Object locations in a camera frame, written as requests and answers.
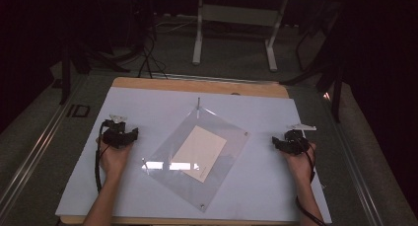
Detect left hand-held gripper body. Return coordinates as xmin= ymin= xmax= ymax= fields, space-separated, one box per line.
xmin=101 ymin=113 xmax=133 ymax=150

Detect aluminium rail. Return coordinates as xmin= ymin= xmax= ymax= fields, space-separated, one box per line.
xmin=0 ymin=77 xmax=87 ymax=215
xmin=321 ymin=94 xmax=385 ymax=226

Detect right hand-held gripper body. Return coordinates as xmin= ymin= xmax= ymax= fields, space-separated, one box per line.
xmin=282 ymin=122 xmax=317 ymax=155

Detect floor cables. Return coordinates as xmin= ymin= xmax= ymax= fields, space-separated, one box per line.
xmin=137 ymin=20 xmax=198 ymax=80

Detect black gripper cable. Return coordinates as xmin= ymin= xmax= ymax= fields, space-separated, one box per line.
xmin=294 ymin=133 xmax=329 ymax=226
xmin=94 ymin=120 xmax=111 ymax=194

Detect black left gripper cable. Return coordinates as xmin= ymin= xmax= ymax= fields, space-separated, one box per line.
xmin=94 ymin=120 xmax=111 ymax=194

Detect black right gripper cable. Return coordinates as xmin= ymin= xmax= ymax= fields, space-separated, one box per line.
xmin=294 ymin=133 xmax=329 ymax=226

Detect photo card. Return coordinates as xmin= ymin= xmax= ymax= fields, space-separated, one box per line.
xmin=171 ymin=125 xmax=229 ymax=184

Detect person's right hand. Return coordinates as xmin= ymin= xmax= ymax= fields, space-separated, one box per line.
xmin=283 ymin=143 xmax=317 ymax=184

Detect person's left hand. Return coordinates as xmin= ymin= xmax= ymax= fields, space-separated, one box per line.
xmin=98 ymin=138 xmax=133 ymax=180

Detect white metal desk frame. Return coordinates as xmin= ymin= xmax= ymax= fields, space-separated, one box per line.
xmin=191 ymin=0 xmax=290 ymax=72

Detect white board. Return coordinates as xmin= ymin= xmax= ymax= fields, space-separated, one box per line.
xmin=54 ymin=86 xmax=333 ymax=224

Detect black metal stand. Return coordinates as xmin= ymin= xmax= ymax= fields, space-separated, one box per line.
xmin=279 ymin=22 xmax=348 ymax=123
xmin=58 ymin=38 xmax=132 ymax=106

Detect clear acrylic photo frame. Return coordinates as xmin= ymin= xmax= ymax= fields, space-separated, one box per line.
xmin=141 ymin=97 xmax=251 ymax=214

